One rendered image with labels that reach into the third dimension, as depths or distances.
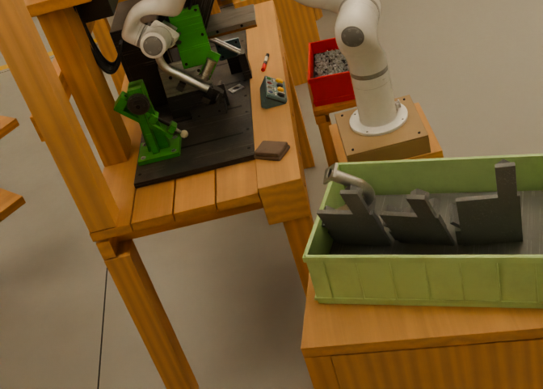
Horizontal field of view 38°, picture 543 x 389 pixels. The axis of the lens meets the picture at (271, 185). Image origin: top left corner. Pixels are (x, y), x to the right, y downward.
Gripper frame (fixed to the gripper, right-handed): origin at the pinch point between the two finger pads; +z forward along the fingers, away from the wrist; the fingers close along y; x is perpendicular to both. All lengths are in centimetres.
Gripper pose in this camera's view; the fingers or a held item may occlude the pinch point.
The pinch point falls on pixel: (166, 31)
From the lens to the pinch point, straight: 284.2
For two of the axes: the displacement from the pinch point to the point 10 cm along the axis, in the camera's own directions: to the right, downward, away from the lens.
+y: -8.5, -5.0, -1.7
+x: -5.2, 8.0, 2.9
